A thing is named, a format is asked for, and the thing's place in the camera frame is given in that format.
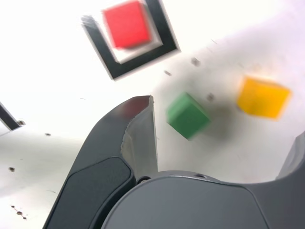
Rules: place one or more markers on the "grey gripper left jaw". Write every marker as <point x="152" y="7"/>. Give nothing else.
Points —
<point x="102" y="148"/>

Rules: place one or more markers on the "red cube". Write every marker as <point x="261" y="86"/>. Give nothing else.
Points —
<point x="127" y="23"/>

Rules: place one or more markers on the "black tape strip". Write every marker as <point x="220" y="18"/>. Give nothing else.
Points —
<point x="7" y="117"/>

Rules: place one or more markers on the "black tape square outline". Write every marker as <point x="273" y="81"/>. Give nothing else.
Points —
<point x="112" y="64"/>

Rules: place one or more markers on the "yellow cube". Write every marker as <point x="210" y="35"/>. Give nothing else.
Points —
<point x="262" y="97"/>

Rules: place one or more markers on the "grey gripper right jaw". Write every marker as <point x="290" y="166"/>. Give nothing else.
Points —
<point x="190" y="205"/>

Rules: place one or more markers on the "green cube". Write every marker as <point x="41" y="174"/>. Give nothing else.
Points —
<point x="187" y="117"/>

